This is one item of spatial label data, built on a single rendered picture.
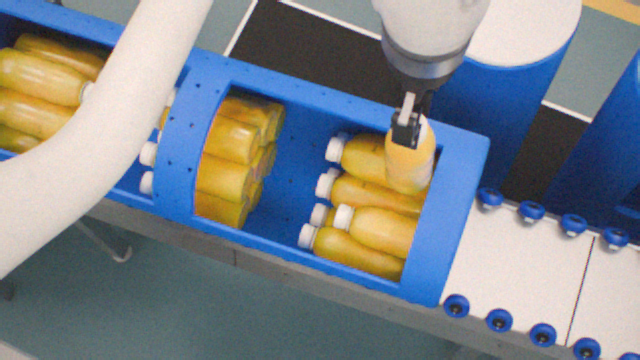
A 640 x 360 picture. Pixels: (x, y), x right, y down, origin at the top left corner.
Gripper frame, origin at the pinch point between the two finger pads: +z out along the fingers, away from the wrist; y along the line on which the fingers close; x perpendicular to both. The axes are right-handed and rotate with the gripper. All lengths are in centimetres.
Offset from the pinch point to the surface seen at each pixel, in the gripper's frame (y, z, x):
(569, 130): 63, 129, -33
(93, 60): 6, 33, 56
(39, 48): 5, 32, 66
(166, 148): -7.0, 23.2, 35.0
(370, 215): -4.6, 31.8, 3.4
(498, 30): 38, 41, -6
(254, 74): 9.3, 25.0, 27.3
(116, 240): -7, 130, 74
